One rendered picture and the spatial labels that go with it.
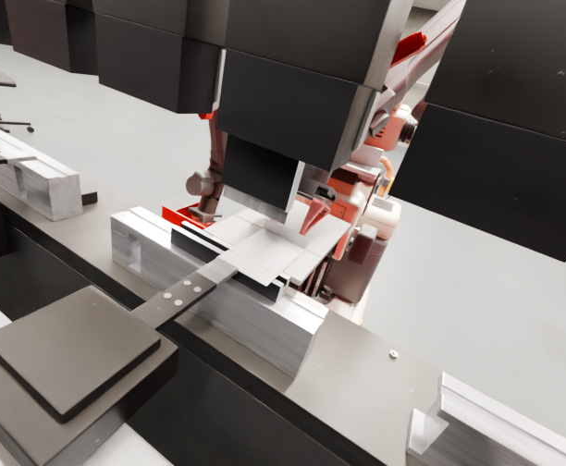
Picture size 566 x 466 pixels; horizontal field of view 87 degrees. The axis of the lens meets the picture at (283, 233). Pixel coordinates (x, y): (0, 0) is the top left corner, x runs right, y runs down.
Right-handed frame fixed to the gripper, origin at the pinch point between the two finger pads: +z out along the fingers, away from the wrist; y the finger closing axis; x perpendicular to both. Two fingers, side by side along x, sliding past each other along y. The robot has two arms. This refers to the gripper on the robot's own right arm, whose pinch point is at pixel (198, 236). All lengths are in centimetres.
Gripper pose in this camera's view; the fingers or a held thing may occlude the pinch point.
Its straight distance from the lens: 102.0
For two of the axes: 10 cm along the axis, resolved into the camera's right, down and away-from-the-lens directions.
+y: -3.8, 0.9, -9.2
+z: -3.6, 9.0, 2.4
